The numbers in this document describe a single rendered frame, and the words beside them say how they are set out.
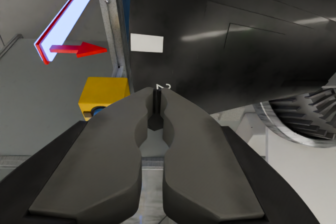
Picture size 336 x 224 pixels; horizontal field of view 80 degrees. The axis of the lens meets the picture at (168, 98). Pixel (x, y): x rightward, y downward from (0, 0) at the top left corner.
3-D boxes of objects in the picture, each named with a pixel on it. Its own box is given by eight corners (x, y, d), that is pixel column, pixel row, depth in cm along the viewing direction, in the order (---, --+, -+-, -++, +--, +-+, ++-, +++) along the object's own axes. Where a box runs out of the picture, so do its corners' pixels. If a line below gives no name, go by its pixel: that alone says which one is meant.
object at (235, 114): (238, 117, 84) (239, 121, 82) (202, 117, 83) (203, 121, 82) (244, 104, 78) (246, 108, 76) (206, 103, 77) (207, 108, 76)
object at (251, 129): (267, 134, 94) (275, 157, 87) (233, 134, 93) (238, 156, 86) (284, 112, 81) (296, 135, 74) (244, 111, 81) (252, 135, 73)
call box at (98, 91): (134, 112, 63) (130, 142, 56) (101, 111, 63) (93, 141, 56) (128, 73, 52) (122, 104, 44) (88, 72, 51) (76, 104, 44)
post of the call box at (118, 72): (125, 73, 66) (119, 101, 57) (115, 73, 66) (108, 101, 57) (123, 66, 64) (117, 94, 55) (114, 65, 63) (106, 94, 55)
